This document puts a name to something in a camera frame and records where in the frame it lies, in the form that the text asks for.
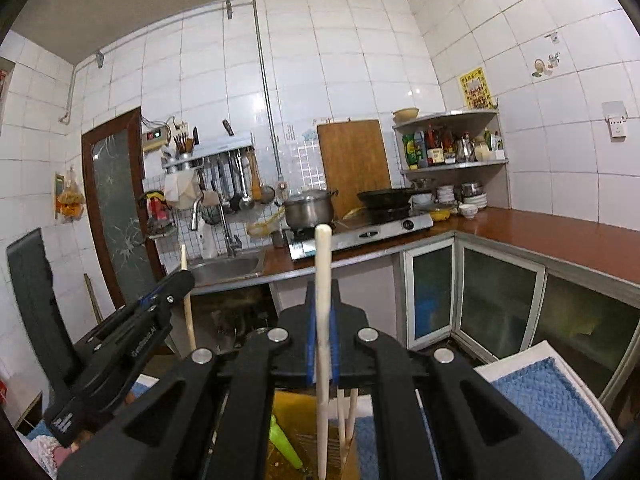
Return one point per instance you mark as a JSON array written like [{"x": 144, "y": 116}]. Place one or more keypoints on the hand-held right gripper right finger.
[{"x": 336, "y": 340}]

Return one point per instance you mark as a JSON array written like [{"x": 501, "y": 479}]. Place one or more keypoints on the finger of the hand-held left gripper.
[{"x": 170, "y": 290}]

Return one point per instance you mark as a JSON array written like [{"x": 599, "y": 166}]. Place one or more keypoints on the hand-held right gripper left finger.
[{"x": 311, "y": 340}]

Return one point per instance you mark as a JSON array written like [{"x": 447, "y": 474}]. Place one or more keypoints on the pale wooden chopstick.
[
  {"x": 323, "y": 260},
  {"x": 341, "y": 410},
  {"x": 352, "y": 410},
  {"x": 188, "y": 320}
]

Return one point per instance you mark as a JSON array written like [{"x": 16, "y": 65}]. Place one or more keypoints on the yellow plastic utensil holder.
[{"x": 295, "y": 405}]

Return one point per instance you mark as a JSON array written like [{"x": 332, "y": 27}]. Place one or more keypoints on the steel sink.
[{"x": 225, "y": 267}]

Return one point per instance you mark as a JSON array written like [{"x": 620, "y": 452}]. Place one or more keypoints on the white detergent bottle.
[{"x": 206, "y": 240}]

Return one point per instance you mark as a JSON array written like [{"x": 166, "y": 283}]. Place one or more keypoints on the steel faucet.
[{"x": 226, "y": 230}]

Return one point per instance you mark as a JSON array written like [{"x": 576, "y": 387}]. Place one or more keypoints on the pink cloth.
[{"x": 47, "y": 455}]

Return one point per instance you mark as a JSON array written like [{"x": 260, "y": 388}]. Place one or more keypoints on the white cloth bag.
[{"x": 180, "y": 190}]

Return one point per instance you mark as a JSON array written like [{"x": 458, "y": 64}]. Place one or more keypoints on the brown framed glass door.
[{"x": 117, "y": 200}]

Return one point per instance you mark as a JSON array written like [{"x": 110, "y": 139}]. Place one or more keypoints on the gas stove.
[{"x": 370, "y": 234}]

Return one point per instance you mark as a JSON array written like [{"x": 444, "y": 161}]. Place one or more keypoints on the yellow plastic bag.
[{"x": 265, "y": 225}]

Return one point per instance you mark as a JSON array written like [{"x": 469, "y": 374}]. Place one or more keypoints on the steel cooking pot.
[{"x": 307, "y": 212}]

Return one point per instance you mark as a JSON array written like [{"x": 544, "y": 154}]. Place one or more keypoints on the hanging kitchen ladles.
[{"x": 240, "y": 180}]

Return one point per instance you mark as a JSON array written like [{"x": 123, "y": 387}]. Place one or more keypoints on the bag of oranges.
[{"x": 70, "y": 197}]

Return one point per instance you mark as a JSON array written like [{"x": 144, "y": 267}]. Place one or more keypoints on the steel utensil rack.
[{"x": 215, "y": 150}]

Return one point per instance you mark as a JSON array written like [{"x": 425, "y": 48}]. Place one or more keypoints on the black wok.
[{"x": 385, "y": 197}]

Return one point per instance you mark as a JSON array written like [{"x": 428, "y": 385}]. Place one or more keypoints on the white electric box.
[{"x": 155, "y": 137}]

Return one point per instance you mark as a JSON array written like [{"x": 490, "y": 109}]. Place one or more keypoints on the glass door cabinet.
[{"x": 495, "y": 300}]

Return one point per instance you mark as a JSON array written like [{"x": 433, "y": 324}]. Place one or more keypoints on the wooden cutting board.
[{"x": 355, "y": 160}]

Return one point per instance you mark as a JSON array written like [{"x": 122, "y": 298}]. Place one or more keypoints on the stack of white dishes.
[{"x": 450, "y": 197}]

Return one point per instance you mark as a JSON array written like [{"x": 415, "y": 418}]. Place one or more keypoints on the blue fleece blanket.
[{"x": 540, "y": 410}]

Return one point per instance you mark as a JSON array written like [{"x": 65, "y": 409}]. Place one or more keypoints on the row of condiment bottles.
[{"x": 435, "y": 147}]

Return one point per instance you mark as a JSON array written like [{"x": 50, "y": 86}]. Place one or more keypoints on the kitchen counter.
[{"x": 525, "y": 232}]

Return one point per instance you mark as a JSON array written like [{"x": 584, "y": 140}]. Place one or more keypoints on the beige bowl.
[{"x": 406, "y": 113}]

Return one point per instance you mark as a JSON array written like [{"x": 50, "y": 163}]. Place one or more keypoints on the grey wall pipe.
[{"x": 267, "y": 90}]

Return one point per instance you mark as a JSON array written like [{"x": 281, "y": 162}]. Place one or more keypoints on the corner wall shelf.
[{"x": 450, "y": 119}]

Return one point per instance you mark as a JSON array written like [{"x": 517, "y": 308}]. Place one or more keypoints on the yellow wall poster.
[{"x": 474, "y": 87}]

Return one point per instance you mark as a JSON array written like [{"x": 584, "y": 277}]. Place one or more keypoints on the wall stickers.
[{"x": 545, "y": 66}]

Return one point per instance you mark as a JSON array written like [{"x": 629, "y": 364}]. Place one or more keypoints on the white wall socket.
[{"x": 615, "y": 120}]

